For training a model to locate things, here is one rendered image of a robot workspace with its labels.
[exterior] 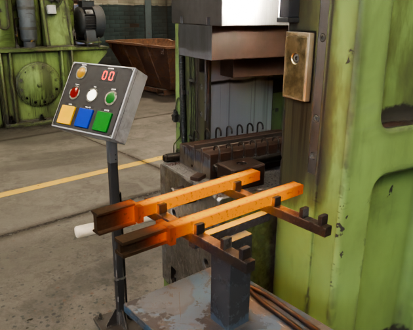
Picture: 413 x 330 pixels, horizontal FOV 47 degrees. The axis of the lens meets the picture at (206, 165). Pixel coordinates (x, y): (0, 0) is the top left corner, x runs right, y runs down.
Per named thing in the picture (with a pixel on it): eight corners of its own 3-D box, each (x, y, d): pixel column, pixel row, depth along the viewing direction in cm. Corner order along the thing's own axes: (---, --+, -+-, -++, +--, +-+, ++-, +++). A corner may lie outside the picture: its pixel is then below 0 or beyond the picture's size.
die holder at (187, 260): (216, 335, 145) (218, 198, 131) (162, 277, 176) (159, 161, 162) (348, 285, 172) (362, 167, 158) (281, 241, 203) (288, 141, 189)
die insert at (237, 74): (233, 78, 144) (233, 57, 142) (219, 75, 150) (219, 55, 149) (308, 72, 159) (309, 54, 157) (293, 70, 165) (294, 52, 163)
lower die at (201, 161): (210, 179, 145) (210, 152, 143) (179, 162, 162) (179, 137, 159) (313, 159, 166) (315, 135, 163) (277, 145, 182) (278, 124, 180)
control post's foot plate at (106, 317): (107, 344, 210) (105, 327, 207) (91, 317, 228) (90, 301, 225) (152, 329, 220) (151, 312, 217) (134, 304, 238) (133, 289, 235)
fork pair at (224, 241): (242, 260, 79) (242, 250, 78) (219, 248, 83) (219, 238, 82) (327, 223, 93) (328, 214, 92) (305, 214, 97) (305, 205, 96)
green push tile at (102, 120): (105, 132, 174) (111, 112, 175) (91, 129, 178) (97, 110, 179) (108, 133, 176) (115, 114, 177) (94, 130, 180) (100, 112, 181)
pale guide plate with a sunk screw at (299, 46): (303, 102, 122) (309, 33, 116) (281, 96, 129) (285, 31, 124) (310, 101, 123) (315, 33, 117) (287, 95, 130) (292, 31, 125)
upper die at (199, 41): (211, 60, 134) (212, 25, 131) (178, 54, 151) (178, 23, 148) (322, 54, 155) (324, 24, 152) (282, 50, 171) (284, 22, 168)
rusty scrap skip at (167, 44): (166, 101, 762) (166, 46, 735) (106, 86, 897) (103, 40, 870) (222, 93, 837) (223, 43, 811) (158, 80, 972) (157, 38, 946)
